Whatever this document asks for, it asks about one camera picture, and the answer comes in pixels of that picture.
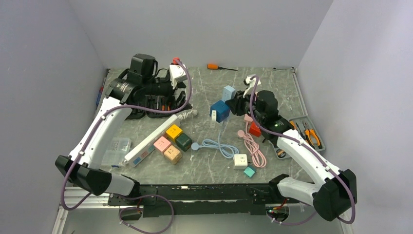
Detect blue pen at wall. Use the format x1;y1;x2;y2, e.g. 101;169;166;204
95;78;106;107

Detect teal plug adapter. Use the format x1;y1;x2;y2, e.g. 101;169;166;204
244;165;257;178

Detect orange pliers in tray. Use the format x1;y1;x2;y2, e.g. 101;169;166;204
302;120;322;148

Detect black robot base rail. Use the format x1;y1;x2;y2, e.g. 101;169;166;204
108;183;297;217

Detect dark green cube socket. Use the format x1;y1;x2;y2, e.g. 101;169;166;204
175;133;193;152

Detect white cube socket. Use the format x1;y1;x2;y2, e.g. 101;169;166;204
233;154;248;170

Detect light blue power strip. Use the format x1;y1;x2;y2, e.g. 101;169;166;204
221;85;236;102

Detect clear plastic screw box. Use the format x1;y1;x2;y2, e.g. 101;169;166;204
101;137;132;167

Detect blue cube socket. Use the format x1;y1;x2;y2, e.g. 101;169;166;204
209;100;230;123

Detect light blue cable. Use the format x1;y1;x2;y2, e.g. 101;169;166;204
191;121;240;159

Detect red cube socket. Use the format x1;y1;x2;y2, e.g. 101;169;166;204
248;122;262;137

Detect beige cube socket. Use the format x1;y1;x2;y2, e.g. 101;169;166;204
163;145;182;165

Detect orange handled screwdriver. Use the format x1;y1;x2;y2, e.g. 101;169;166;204
207;64;238;71

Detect yellow cube socket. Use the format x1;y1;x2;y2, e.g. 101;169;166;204
166;124;183;142

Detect white long power strip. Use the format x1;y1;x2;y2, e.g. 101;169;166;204
124;109;198;167

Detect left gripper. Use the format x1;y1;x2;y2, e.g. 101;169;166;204
143;75;192;113

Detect black tool case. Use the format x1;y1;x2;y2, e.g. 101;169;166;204
127;78;187;120

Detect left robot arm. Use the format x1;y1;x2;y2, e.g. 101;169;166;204
55;54;191;205

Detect pink cube socket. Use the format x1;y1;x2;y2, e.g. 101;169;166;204
153;136;172;154

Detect white charger plug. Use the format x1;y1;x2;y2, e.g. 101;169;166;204
210;110;217;129

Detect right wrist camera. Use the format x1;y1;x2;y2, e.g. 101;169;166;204
243;74;257;97

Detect pink power strip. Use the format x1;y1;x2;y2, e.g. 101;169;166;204
244;114;253;123

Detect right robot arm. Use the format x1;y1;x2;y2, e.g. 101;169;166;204
225;90;357;224

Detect black electrical tape roll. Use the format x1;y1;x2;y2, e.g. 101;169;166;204
276;149;286;159

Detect pink cable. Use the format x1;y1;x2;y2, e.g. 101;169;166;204
237;122;267;169

